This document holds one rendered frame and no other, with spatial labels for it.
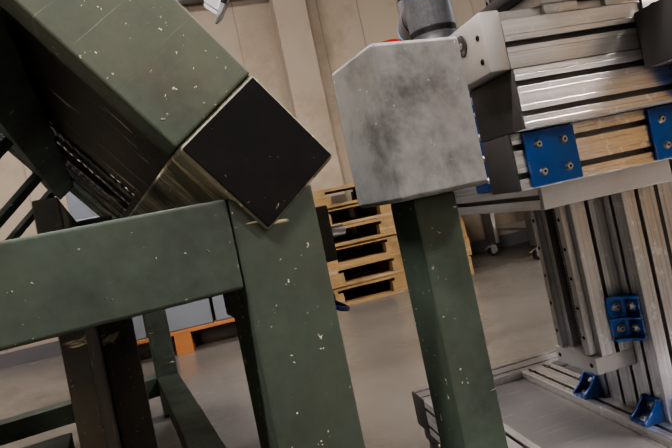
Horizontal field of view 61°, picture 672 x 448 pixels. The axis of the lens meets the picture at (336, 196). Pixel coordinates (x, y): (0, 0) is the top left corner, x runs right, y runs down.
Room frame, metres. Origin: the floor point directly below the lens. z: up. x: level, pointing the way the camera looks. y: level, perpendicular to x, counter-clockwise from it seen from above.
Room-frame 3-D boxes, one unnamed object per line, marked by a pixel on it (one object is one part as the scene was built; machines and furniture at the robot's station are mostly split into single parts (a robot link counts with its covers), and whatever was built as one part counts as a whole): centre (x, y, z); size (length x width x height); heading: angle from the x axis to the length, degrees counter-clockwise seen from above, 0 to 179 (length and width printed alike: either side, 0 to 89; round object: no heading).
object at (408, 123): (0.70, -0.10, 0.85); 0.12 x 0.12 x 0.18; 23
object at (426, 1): (1.42, -0.32, 1.20); 0.13 x 0.12 x 0.14; 179
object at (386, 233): (4.77, -0.28, 0.45); 1.26 x 0.86 x 0.89; 103
